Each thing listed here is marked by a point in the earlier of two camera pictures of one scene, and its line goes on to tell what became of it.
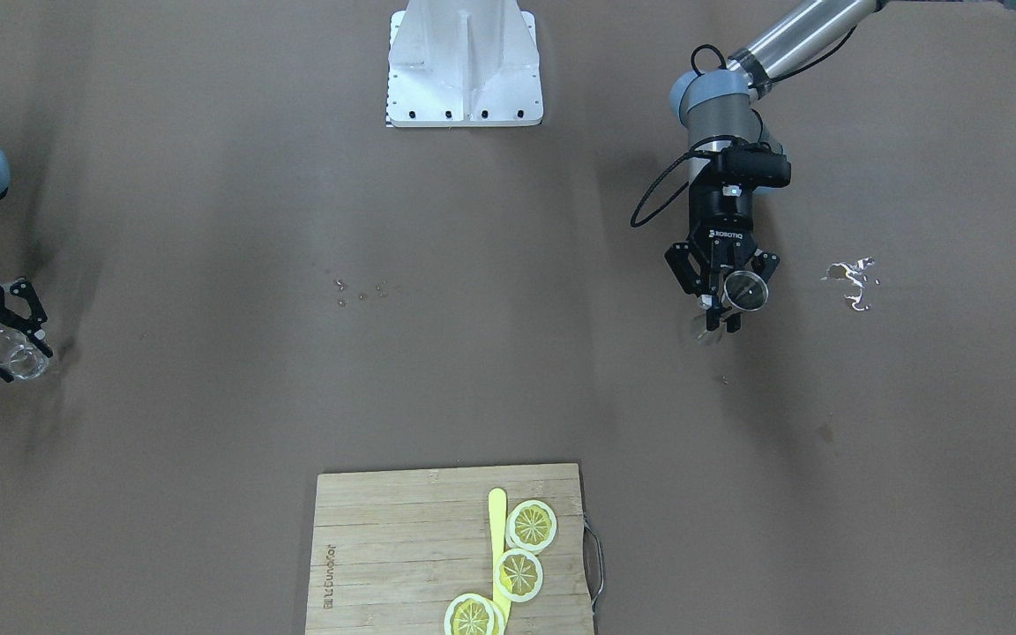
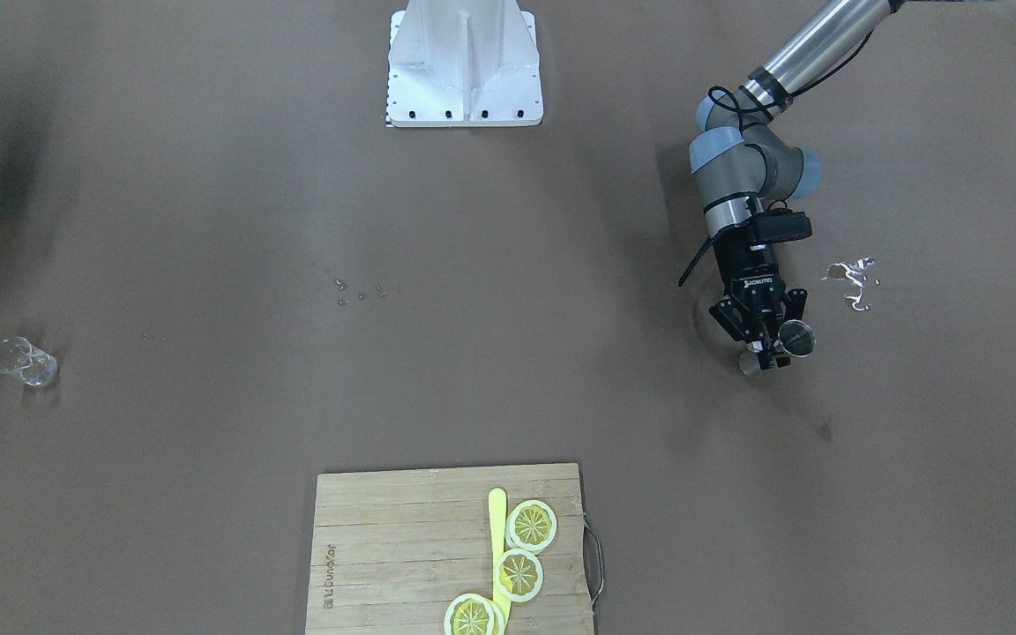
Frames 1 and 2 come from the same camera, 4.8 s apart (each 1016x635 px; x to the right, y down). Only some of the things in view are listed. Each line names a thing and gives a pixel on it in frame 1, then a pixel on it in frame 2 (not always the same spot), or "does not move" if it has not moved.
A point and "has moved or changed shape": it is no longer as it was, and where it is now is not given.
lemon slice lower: (473, 614) does not move
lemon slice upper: (530, 526) does not move
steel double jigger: (744, 290) has moved or changed shape
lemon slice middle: (519, 575) does not move
